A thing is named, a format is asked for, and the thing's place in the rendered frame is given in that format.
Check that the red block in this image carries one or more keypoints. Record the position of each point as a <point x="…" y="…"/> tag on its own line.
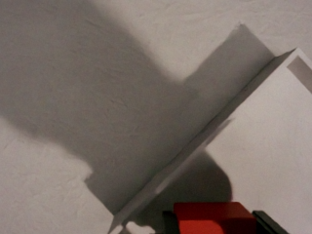
<point x="214" y="218"/>

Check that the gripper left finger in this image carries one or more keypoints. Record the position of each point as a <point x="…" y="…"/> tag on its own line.
<point x="169" y="223"/>

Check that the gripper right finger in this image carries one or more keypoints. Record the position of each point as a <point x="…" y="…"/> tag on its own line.
<point x="267" y="225"/>

